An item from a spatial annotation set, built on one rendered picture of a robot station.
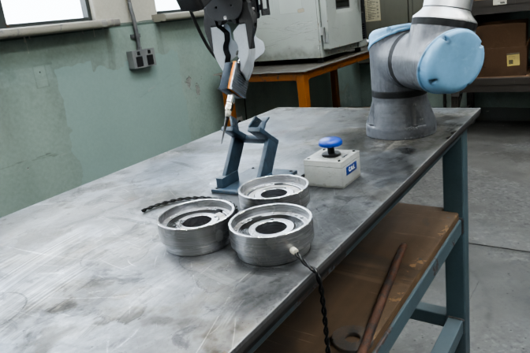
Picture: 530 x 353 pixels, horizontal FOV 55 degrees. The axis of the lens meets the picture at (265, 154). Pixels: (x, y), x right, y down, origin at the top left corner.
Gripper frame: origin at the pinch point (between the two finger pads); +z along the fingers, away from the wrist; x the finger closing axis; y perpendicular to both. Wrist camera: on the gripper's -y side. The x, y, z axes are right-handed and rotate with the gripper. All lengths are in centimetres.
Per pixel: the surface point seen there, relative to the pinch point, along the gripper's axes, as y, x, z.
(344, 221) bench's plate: -9.6, -22.1, 19.7
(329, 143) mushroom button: 4.1, -14.0, 12.6
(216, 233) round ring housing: -23.2, -10.9, 17.1
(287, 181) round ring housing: -4.2, -10.4, 16.7
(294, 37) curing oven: 191, 97, 5
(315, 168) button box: 2.4, -11.9, 16.5
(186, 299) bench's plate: -33.4, -14.2, 19.8
